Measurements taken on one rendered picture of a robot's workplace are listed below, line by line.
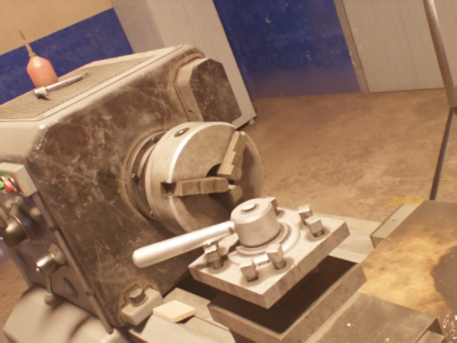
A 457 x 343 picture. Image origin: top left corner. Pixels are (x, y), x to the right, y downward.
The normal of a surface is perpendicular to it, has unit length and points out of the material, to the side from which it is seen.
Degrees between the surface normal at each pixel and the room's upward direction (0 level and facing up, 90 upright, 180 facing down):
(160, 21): 90
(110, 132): 90
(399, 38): 90
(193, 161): 90
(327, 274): 0
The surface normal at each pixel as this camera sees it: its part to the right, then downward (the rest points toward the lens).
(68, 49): 0.62, 0.04
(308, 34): -0.70, 0.49
